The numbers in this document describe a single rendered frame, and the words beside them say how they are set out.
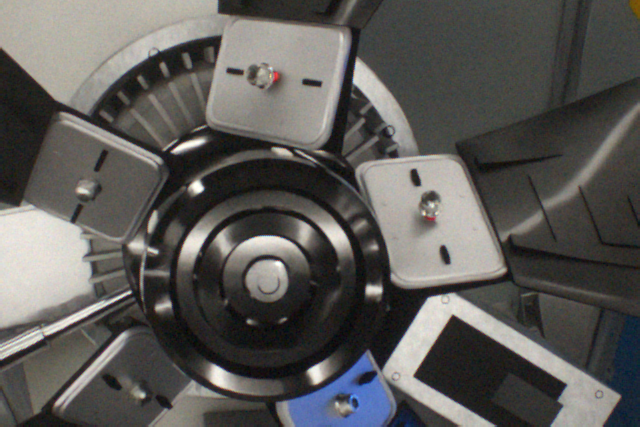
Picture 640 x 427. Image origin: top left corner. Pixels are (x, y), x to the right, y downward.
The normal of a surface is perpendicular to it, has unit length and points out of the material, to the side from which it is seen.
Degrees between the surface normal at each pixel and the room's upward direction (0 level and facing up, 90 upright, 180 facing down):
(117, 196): 93
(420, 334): 50
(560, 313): 0
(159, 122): 46
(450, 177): 7
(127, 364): 93
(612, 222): 12
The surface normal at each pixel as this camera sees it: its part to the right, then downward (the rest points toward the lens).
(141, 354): 0.63, 0.60
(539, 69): 0.21, 0.72
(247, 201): 0.14, 0.12
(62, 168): -0.25, 0.76
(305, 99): -0.64, -0.14
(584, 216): 0.11, -0.61
